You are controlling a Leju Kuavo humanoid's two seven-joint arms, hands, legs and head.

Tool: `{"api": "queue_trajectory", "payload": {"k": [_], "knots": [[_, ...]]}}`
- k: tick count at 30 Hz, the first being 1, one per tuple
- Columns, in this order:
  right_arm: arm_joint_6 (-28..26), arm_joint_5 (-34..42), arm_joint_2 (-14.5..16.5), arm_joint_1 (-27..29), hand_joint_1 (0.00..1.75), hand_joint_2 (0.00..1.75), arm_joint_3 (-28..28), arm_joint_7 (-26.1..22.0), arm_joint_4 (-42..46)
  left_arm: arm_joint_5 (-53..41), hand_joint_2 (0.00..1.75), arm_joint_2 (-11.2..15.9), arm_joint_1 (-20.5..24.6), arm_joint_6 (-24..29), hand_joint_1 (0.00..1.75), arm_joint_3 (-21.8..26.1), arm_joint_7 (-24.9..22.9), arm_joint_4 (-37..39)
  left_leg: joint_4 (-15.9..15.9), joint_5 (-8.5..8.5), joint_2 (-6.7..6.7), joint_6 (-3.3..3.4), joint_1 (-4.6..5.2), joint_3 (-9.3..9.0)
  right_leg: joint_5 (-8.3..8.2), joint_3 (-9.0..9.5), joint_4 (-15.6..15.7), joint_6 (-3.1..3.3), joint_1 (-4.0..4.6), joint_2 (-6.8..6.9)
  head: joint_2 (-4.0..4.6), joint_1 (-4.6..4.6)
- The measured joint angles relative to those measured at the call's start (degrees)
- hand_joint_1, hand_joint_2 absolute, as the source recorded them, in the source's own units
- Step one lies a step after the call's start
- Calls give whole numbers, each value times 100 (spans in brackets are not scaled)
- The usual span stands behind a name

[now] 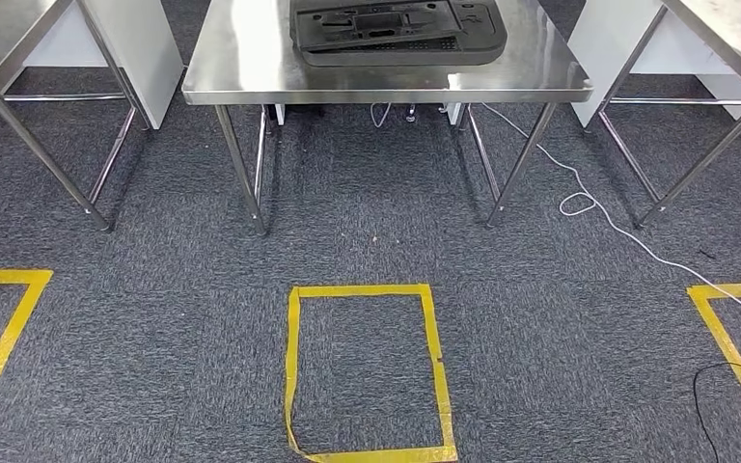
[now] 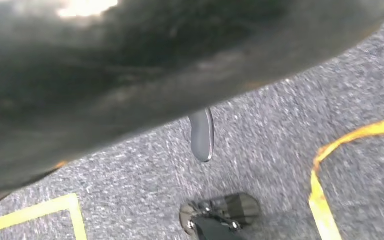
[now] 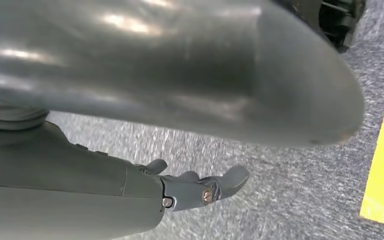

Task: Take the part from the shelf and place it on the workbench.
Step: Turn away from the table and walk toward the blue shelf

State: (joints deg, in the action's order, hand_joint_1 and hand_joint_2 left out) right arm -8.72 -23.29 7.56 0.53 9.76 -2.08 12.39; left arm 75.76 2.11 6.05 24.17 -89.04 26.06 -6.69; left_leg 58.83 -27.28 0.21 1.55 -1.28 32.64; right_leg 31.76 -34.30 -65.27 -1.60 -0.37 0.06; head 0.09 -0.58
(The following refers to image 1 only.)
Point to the black plastic plate bracket part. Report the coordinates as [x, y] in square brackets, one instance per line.
[377, 22]

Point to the white bench foot block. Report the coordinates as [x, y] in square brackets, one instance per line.
[453, 114]

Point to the yellow floor tape square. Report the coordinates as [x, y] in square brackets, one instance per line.
[292, 358]

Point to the white power strip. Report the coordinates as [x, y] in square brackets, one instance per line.
[279, 114]

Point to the black moulded fixture tray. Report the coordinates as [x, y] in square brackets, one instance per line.
[479, 38]

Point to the white partition panel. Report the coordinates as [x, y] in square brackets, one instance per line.
[147, 51]
[600, 57]

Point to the small black floor scrap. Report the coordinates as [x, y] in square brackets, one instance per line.
[706, 253]

